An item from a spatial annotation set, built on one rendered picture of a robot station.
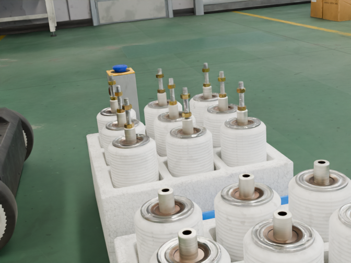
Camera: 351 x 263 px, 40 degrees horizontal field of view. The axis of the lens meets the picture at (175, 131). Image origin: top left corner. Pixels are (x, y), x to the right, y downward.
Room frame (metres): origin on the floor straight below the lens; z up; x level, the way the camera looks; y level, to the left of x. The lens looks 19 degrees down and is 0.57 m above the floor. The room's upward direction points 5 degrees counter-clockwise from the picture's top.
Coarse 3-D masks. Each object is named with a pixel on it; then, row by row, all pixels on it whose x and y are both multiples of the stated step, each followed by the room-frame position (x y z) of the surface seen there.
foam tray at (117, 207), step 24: (96, 144) 1.09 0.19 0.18; (96, 168) 0.94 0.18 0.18; (216, 168) 0.91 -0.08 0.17; (240, 168) 0.88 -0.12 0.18; (264, 168) 0.87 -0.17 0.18; (288, 168) 0.88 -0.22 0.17; (96, 192) 1.04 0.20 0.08; (120, 192) 0.81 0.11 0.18; (144, 192) 0.82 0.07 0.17; (192, 192) 0.84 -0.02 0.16; (216, 192) 0.85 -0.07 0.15; (120, 216) 0.81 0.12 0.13
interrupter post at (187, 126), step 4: (184, 120) 0.91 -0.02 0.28; (188, 120) 0.91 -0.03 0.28; (192, 120) 0.91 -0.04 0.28; (184, 124) 0.91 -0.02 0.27; (188, 124) 0.91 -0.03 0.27; (192, 124) 0.91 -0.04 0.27; (184, 128) 0.91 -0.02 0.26; (188, 128) 0.91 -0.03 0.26; (192, 128) 0.91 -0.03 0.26; (184, 132) 0.91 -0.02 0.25; (188, 132) 0.91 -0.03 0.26; (192, 132) 0.91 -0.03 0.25
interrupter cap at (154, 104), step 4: (156, 100) 1.18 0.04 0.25; (168, 100) 1.17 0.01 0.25; (148, 104) 1.14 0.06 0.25; (152, 104) 1.14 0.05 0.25; (156, 104) 1.15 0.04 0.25; (168, 104) 1.14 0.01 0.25; (152, 108) 1.12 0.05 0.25; (156, 108) 1.11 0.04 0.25; (160, 108) 1.11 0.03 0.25; (164, 108) 1.11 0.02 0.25
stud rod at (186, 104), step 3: (183, 87) 0.92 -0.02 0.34; (183, 90) 0.91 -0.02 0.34; (186, 90) 0.91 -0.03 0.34; (183, 93) 0.91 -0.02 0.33; (186, 93) 0.91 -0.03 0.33; (183, 99) 0.91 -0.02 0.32; (186, 99) 0.91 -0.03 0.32; (186, 102) 0.91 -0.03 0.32; (186, 105) 0.91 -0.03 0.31; (186, 108) 0.91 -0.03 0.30; (186, 111) 0.91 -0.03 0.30; (186, 117) 0.91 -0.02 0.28; (189, 117) 0.92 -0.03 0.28
